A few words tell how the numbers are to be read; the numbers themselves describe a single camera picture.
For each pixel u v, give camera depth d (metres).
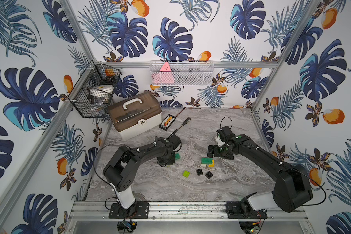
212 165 0.88
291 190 0.42
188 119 1.12
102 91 0.80
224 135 0.69
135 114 0.90
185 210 0.75
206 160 0.88
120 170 0.47
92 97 0.82
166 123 1.10
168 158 0.76
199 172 0.86
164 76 0.90
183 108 1.21
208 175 0.85
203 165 0.90
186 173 0.86
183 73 0.92
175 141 0.74
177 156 0.93
